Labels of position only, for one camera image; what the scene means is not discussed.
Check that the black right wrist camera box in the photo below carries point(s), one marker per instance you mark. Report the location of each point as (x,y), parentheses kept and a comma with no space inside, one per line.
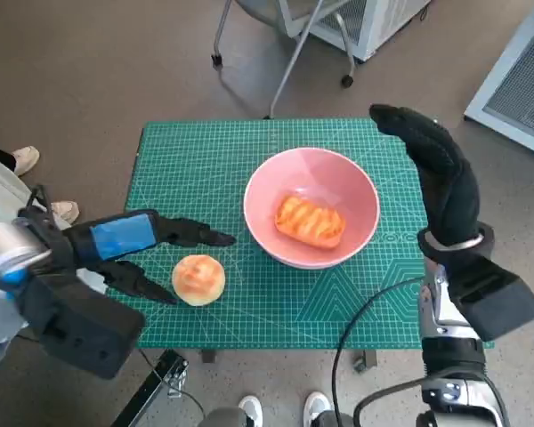
(498,298)

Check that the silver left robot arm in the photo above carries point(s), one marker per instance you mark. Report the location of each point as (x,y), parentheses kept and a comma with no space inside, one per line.
(9,244)

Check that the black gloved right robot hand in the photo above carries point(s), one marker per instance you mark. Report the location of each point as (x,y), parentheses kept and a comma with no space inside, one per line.
(449,191)

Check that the pink bowl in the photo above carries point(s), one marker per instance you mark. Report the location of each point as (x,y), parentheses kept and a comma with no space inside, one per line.
(267,200)

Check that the dark leg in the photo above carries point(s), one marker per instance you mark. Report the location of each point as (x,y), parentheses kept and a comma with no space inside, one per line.
(334,420)

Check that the grey leg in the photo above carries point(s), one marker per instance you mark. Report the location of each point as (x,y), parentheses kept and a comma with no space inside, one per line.
(222,419)

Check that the black metal stand frame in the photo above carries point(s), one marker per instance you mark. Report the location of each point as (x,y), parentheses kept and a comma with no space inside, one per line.
(151,389)

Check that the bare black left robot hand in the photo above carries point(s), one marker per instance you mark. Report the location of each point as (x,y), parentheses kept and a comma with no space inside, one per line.
(124,236)

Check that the grey chair with casters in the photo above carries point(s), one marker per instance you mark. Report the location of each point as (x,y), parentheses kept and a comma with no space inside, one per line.
(293,53)

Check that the long orange toy bread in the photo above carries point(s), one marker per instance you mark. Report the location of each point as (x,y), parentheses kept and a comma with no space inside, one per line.
(309,220)

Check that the round toy bread bun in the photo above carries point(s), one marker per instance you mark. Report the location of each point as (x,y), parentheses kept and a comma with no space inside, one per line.
(198,280)

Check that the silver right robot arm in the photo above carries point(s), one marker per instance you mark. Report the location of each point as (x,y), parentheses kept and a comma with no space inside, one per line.
(449,351)

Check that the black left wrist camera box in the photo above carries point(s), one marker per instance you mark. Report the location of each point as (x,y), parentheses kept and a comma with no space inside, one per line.
(84,329)

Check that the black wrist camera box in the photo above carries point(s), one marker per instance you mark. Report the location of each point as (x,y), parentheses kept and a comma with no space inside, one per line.
(498,298)
(84,329)

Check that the person's beige shoe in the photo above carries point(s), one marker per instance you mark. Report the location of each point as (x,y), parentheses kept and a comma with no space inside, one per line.
(26,160)
(66,212)

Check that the black table bracket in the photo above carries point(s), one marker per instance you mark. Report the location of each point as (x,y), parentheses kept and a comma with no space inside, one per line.
(366,360)
(209,357)

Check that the white cabinet with mesh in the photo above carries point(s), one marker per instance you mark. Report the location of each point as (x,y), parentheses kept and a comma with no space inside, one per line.
(387,22)
(520,89)

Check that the green cutting mat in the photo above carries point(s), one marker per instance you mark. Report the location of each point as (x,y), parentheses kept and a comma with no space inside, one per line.
(231,178)

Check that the white shoe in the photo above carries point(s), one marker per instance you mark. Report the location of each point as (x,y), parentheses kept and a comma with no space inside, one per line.
(317,405)
(250,410)

